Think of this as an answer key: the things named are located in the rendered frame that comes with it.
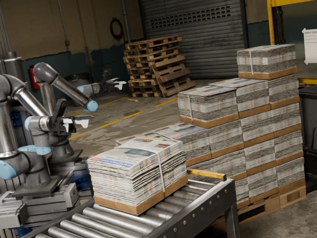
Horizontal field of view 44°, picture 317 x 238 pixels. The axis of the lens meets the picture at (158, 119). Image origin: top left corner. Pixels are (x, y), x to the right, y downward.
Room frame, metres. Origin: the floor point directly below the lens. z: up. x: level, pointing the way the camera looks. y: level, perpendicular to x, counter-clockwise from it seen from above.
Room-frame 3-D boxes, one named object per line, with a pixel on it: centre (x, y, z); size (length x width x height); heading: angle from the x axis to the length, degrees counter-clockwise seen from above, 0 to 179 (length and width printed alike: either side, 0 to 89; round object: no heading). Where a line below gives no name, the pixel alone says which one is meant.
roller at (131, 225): (1.58, 0.25, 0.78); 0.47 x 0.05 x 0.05; 47
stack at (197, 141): (2.83, -0.26, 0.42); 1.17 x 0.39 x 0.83; 114
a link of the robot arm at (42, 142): (1.88, 0.57, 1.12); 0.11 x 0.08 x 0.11; 149
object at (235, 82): (3.02, -0.64, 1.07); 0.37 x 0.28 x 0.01; 23
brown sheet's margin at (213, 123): (2.88, -0.38, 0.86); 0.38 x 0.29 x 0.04; 25
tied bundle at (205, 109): (2.88, -0.38, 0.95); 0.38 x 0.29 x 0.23; 25
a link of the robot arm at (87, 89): (2.82, 0.49, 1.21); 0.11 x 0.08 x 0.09; 110
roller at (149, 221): (1.63, 0.21, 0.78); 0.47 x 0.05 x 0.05; 47
